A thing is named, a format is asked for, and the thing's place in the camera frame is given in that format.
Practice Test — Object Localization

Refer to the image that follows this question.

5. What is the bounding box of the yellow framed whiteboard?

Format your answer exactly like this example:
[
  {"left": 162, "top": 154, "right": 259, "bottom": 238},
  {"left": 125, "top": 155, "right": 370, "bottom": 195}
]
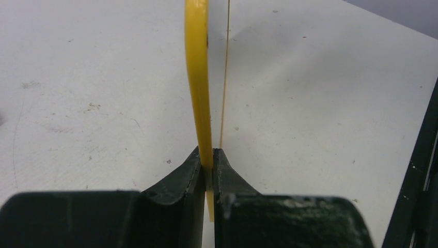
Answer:
[{"left": 184, "top": 1, "right": 230, "bottom": 222}]

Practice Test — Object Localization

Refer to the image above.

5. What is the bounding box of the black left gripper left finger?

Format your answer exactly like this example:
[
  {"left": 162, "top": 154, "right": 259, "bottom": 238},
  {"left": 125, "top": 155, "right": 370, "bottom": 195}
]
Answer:
[{"left": 1, "top": 149, "right": 205, "bottom": 247}]

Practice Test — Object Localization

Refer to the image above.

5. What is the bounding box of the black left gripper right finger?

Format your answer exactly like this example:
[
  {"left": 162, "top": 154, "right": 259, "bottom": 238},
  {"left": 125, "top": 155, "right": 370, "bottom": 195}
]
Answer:
[{"left": 213, "top": 149, "right": 373, "bottom": 247}]

